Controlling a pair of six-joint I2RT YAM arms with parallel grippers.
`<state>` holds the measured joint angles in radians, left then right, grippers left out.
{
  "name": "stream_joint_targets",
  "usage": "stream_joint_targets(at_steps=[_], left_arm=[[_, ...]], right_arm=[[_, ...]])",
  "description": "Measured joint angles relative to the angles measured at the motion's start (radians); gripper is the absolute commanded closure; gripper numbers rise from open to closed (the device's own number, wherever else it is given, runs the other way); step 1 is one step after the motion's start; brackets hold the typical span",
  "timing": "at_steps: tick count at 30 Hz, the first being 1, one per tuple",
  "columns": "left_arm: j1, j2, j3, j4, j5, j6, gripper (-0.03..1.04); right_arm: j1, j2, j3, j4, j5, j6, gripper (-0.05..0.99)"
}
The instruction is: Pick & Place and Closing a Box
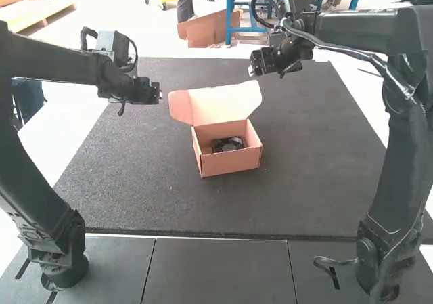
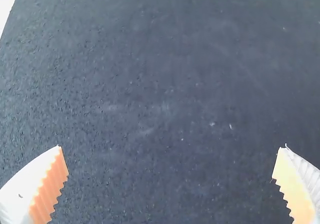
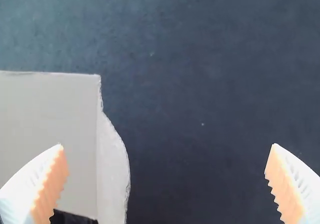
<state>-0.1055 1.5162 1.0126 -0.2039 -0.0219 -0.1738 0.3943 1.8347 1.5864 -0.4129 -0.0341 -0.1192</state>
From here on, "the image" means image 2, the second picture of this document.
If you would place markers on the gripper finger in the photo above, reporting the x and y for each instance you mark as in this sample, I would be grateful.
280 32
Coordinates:
30 194
300 189

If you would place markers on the black mat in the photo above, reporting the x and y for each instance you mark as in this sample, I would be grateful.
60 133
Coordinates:
160 84

